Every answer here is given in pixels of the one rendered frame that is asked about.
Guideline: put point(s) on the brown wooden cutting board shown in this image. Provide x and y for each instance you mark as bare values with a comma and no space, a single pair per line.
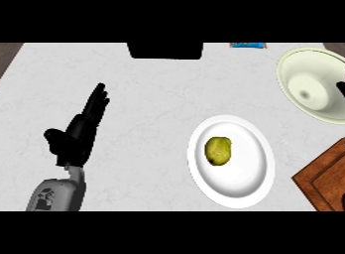
329,175

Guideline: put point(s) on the white oval plate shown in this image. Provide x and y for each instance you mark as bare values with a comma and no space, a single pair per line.
243,178

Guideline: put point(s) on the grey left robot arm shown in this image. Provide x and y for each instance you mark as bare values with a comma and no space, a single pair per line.
57,195

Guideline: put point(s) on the cream bowl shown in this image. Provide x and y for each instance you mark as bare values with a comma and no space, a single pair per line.
311,82

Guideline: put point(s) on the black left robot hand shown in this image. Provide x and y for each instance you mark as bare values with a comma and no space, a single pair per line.
79,132

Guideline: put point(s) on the black appliance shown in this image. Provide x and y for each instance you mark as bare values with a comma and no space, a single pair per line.
165,50

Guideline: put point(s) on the blue package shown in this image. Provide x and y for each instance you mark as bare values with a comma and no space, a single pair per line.
247,44

